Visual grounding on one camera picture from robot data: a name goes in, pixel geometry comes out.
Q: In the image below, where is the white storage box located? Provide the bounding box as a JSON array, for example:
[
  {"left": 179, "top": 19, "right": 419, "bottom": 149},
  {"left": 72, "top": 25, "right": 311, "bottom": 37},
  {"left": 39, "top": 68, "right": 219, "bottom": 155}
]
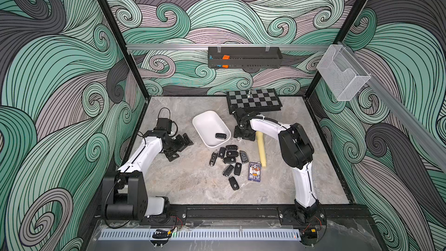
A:
[{"left": 192, "top": 110, "right": 232, "bottom": 150}]

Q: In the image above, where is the grey black car key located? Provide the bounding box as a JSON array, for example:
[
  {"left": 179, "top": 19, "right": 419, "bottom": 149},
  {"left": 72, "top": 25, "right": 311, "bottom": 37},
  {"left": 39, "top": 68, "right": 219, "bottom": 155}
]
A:
[{"left": 239, "top": 151, "right": 249, "bottom": 164}]

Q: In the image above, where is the black chrome slim car key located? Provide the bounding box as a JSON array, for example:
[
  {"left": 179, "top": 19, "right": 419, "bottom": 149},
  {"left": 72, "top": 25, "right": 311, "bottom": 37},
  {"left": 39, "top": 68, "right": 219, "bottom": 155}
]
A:
[{"left": 209, "top": 151, "right": 218, "bottom": 167}]

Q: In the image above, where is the black flip car key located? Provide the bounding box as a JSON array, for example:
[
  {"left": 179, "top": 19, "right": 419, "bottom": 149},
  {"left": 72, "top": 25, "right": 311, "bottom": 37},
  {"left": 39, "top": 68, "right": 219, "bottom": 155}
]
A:
[{"left": 223, "top": 165, "right": 234, "bottom": 177}]

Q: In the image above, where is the black car key lowest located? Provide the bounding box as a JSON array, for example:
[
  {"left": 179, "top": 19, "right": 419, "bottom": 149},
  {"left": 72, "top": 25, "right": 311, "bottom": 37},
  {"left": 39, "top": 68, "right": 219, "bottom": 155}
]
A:
[{"left": 228, "top": 176, "right": 239, "bottom": 191}]

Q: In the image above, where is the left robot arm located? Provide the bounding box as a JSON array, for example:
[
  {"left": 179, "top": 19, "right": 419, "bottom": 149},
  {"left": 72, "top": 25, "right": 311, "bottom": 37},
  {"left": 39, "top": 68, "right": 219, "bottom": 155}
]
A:
[{"left": 102, "top": 130, "right": 193, "bottom": 221}]

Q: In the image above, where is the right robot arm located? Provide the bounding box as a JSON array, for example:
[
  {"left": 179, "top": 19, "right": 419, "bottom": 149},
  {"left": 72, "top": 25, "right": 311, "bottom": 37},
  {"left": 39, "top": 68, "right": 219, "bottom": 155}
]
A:
[{"left": 234, "top": 113, "right": 320, "bottom": 224}]

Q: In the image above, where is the black VW car key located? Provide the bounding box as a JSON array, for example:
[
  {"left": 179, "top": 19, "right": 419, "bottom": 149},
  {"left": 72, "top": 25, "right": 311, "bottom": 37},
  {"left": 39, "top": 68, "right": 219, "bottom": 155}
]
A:
[{"left": 233, "top": 163, "right": 242, "bottom": 176}]

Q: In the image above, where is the blue playing cards box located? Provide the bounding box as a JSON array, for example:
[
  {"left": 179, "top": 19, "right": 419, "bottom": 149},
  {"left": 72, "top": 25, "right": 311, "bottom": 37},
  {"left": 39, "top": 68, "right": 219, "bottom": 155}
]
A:
[{"left": 248, "top": 162, "right": 261, "bottom": 182}]

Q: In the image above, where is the cream foam roller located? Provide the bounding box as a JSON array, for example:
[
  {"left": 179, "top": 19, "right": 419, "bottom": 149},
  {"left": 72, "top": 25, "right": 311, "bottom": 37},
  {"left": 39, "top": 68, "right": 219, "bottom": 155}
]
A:
[{"left": 256, "top": 131, "right": 267, "bottom": 167}]

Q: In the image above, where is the black grey chessboard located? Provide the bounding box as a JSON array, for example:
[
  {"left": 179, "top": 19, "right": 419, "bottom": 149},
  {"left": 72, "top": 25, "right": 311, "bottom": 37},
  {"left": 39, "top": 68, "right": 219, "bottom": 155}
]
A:
[{"left": 226, "top": 88, "right": 282, "bottom": 113}]

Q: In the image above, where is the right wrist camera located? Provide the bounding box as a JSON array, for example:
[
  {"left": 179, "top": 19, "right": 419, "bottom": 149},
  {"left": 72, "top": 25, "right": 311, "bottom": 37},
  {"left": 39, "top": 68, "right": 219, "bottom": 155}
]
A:
[{"left": 232, "top": 108, "right": 248, "bottom": 125}]

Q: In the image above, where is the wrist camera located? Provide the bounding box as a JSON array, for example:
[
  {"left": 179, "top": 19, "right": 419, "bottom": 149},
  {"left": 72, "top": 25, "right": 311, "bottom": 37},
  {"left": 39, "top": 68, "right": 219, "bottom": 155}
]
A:
[
  {"left": 154, "top": 117, "right": 173, "bottom": 134},
  {"left": 232, "top": 108, "right": 248, "bottom": 125}
]

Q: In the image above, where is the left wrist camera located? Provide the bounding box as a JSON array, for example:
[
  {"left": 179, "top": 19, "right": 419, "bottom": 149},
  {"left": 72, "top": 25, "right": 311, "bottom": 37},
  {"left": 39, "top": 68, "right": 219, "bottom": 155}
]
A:
[{"left": 154, "top": 117, "right": 173, "bottom": 134}]

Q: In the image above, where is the black wall tray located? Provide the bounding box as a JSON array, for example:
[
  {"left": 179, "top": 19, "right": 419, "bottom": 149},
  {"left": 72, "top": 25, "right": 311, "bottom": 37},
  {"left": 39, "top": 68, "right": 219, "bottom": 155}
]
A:
[{"left": 207, "top": 47, "right": 283, "bottom": 70}]

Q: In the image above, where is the white perforated cable duct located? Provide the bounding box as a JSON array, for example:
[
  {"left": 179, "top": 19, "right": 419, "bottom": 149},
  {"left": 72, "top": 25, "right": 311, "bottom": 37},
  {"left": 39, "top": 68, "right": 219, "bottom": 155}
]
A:
[{"left": 99, "top": 228, "right": 301, "bottom": 241}]

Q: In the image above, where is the aluminium wall rail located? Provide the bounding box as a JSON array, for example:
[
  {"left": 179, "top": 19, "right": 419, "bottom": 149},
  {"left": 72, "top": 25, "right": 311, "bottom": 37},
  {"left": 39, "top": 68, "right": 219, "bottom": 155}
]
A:
[{"left": 126, "top": 43, "right": 330, "bottom": 52}]

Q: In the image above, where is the clear acrylic wall holder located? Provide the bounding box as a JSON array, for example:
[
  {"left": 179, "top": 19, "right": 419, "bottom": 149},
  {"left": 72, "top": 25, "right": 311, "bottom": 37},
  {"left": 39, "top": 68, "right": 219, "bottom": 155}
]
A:
[{"left": 317, "top": 44, "right": 371, "bottom": 102}]

